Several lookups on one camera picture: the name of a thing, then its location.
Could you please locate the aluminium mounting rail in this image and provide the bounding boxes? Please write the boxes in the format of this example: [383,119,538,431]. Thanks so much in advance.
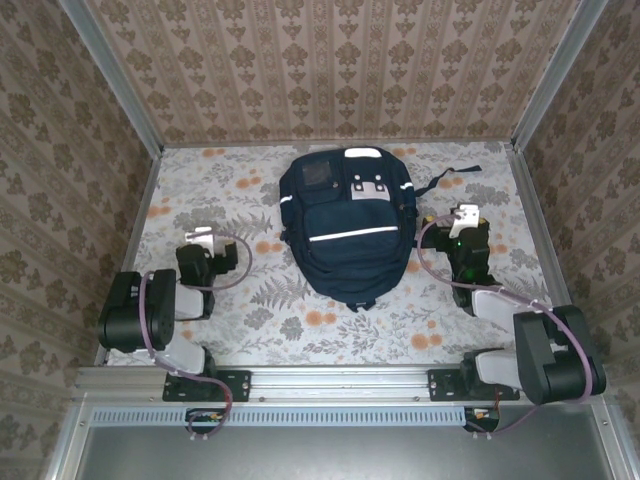
[74,364,612,404]

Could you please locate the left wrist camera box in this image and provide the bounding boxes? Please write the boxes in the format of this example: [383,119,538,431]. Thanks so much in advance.
[182,226,217,247]

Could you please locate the aluminium table side rail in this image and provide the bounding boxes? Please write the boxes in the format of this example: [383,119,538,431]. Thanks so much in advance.
[93,147,165,366]
[503,143,592,364]

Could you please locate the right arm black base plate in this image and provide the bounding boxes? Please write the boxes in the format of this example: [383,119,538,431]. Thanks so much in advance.
[427,368,521,403]

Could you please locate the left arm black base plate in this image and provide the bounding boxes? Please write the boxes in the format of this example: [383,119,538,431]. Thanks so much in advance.
[162,368,252,403]

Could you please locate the white slotted cable duct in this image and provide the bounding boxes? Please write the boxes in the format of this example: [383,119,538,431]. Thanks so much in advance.
[92,405,501,427]

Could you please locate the grey metal sheet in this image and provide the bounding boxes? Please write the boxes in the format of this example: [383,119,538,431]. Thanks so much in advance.
[74,404,616,480]

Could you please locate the navy blue backpack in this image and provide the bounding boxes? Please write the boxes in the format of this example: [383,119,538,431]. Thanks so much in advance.
[278,145,484,314]

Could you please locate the aluminium frame post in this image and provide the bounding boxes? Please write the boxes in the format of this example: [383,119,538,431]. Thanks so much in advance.
[58,0,165,154]
[510,0,610,151]

